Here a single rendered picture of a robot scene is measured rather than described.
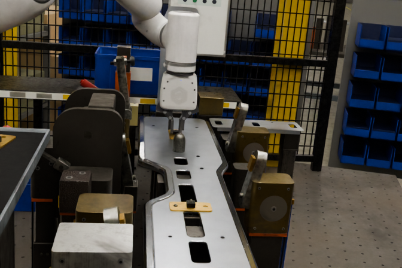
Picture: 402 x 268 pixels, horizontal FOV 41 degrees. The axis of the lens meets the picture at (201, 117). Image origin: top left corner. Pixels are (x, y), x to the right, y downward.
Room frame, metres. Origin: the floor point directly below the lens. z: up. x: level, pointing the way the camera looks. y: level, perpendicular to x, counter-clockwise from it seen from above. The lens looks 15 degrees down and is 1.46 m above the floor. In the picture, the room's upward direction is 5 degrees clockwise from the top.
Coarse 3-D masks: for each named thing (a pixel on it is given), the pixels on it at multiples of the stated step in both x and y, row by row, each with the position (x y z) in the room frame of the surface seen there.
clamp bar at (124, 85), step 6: (114, 60) 1.42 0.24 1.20; (120, 60) 1.41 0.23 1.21; (126, 60) 1.42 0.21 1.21; (132, 60) 1.41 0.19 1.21; (120, 66) 1.41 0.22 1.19; (120, 72) 1.41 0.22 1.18; (120, 78) 1.41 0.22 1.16; (126, 78) 1.44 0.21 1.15; (120, 84) 1.41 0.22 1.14; (126, 84) 1.41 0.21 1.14; (120, 90) 1.41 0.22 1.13; (126, 90) 1.41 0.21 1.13; (126, 96) 1.41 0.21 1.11; (126, 102) 1.41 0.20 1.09; (126, 108) 1.41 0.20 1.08
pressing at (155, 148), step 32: (160, 128) 1.50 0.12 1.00; (192, 128) 1.53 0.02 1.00; (160, 160) 1.23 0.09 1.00; (192, 160) 1.25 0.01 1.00; (224, 160) 1.28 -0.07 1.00; (224, 192) 1.08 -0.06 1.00; (160, 224) 0.90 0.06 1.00; (224, 224) 0.92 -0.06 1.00; (160, 256) 0.79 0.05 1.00; (224, 256) 0.80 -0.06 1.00
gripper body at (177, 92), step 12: (168, 72) 1.42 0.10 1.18; (192, 72) 1.44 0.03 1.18; (168, 84) 1.41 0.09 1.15; (180, 84) 1.42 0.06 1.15; (192, 84) 1.42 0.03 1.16; (168, 96) 1.41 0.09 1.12; (180, 96) 1.42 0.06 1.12; (192, 96) 1.42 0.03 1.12; (168, 108) 1.41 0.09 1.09; (180, 108) 1.42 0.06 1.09; (192, 108) 1.42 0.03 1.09
